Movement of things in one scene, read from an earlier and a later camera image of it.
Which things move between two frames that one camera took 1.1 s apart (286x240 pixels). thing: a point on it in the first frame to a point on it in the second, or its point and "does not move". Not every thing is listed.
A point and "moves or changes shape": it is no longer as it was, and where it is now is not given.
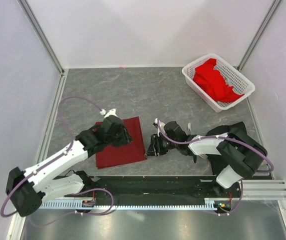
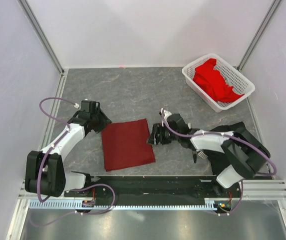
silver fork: (203, 155) does not move
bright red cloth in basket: (213, 83) does not move
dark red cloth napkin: (110, 156) moves or changes shape
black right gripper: (150, 150) to (157, 128)
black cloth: (216, 162) does not move
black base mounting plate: (158, 186) does not move
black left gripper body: (120, 138) to (100, 120)
